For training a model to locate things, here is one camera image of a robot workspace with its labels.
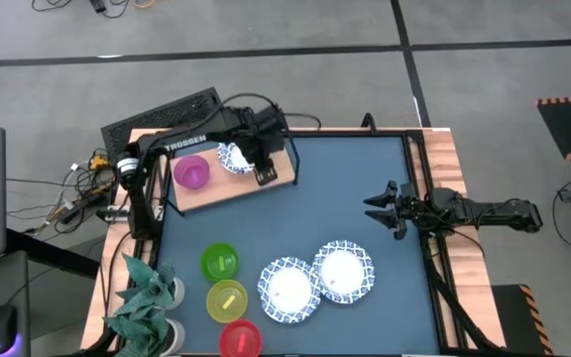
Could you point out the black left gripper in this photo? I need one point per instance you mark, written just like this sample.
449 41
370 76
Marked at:
261 146

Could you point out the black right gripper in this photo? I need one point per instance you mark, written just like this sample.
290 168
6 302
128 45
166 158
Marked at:
419 213

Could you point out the blue patterned paper bowl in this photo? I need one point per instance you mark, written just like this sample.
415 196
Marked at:
233 158
289 290
343 271

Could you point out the purple plastic bowl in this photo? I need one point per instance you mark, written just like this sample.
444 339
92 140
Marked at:
191 172

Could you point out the green plastic bowl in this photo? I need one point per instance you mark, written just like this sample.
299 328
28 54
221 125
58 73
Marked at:
219 262

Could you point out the yellow plastic bowl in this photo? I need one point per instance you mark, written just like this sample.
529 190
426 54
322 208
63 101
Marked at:
226 301

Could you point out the red plastic bowl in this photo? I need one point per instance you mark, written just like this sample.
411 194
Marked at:
240 339

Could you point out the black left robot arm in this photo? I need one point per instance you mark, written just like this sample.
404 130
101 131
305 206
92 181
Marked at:
139 208

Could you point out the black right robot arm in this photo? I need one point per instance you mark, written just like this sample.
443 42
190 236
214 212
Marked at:
493 214

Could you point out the black perforated computer case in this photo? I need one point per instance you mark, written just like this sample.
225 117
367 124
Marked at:
161 119

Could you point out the potted green plant white pot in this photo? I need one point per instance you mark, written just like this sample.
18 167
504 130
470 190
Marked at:
139 332
149 285

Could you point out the black computer mouse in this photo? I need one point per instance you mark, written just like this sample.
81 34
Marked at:
0 328

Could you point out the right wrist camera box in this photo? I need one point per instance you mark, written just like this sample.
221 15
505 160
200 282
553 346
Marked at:
408 192

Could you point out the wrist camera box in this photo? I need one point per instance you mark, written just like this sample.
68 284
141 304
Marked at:
267 119
408 192

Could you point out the wooden shelf with black frame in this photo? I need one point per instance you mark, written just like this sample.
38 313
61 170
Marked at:
226 191

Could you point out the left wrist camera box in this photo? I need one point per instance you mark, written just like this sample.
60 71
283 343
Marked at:
267 119

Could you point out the black table frame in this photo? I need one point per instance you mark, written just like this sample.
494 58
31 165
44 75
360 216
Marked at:
426 163

